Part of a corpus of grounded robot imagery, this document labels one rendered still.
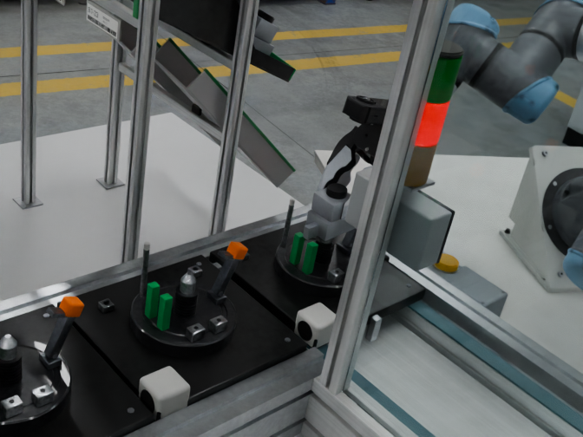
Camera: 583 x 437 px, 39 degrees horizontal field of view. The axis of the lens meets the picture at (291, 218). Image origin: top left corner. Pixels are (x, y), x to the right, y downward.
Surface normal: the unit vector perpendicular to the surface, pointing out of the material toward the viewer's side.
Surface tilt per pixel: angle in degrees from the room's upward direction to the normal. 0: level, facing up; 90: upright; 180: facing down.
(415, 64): 90
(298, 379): 0
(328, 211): 94
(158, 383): 0
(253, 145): 90
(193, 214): 0
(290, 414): 90
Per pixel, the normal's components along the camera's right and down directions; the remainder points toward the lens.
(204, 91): 0.52, 0.51
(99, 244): 0.17, -0.85
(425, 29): -0.73, 0.24
